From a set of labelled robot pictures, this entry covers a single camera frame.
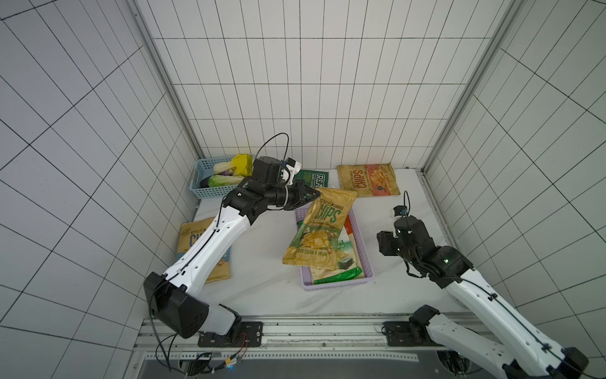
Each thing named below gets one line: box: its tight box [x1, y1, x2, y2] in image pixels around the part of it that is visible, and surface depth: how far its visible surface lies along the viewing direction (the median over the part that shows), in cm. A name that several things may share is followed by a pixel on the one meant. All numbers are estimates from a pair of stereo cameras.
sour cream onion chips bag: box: [282, 187, 358, 271], surface depth 77 cm
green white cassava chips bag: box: [310, 240, 363, 285], surface depth 85 cm
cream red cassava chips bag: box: [344, 213, 356, 244], surface depth 96 cm
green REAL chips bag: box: [293, 168, 330, 189], surface depth 117 cm
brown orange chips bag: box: [337, 163, 401, 197], surface depth 117 cm
